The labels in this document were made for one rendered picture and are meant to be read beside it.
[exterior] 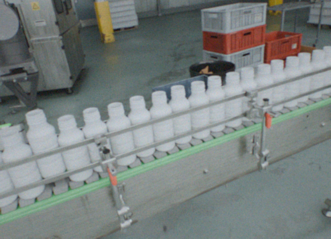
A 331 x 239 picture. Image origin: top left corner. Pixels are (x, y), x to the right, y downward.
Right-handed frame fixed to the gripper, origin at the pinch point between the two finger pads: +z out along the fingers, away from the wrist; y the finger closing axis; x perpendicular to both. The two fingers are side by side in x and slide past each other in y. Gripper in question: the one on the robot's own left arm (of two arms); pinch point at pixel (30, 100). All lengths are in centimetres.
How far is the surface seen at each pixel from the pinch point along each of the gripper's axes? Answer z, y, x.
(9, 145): 7.6, -3.1, 6.4
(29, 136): 7.2, -2.1, 2.3
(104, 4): 26, 741, -198
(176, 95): 7.3, -1.9, -34.3
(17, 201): 22.3, -2.9, 9.2
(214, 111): 14.7, -3.1, -45.6
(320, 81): 15, -4, -88
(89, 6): 55, 1193, -242
